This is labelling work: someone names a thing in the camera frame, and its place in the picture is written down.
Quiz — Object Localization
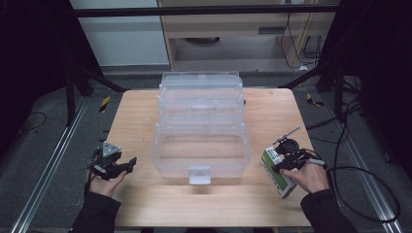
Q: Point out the black horizontal frame bar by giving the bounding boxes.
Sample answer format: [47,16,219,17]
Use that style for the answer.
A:
[69,4,341,18]

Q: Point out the white cabinet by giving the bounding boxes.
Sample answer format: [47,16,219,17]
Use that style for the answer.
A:
[69,0,170,68]

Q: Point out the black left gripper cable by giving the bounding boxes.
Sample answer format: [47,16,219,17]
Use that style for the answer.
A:
[84,149,99,196]

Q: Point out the thin black floor cable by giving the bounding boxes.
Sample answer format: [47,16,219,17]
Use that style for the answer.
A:
[19,111,49,132]

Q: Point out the black metal stand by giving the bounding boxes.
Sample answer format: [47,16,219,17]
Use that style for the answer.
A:
[278,59,347,123]
[63,61,129,128]

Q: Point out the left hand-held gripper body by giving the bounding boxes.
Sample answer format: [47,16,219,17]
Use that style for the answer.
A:
[86,141,126,181]

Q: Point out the black hanging desk cables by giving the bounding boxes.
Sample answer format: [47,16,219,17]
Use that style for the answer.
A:
[280,13,325,71]

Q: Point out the black curtain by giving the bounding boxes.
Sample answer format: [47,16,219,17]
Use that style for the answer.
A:
[319,0,412,181]
[0,0,105,159]

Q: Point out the light wooden desk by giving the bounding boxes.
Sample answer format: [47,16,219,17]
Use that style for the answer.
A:
[157,0,338,71]

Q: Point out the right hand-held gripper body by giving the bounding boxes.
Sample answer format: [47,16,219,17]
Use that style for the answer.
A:
[272,126,314,171]

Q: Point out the clear plastic storage box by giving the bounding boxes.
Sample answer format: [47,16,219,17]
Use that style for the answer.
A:
[151,71,252,185]

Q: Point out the green white medicine box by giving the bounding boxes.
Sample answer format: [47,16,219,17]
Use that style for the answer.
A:
[259,146,298,199]

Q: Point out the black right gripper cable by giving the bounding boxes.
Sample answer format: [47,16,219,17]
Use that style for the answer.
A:
[305,148,401,224]

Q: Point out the person's left hand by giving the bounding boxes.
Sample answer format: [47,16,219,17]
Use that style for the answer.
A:
[86,170,128,199]

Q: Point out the person's right hand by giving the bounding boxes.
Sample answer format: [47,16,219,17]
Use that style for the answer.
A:
[280,161,330,194]

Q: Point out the black floor cable bundle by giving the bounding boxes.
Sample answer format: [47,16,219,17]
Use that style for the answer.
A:
[305,77,365,145]

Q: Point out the yellow black tape strip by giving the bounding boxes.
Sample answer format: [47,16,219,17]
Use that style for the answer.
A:
[98,95,112,114]
[306,92,325,108]

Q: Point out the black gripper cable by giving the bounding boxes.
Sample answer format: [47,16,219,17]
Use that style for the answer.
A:
[305,148,401,224]
[84,149,99,196]

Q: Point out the aluminium floor rail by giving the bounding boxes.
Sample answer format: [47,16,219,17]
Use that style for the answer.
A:
[9,96,89,233]
[320,93,404,233]

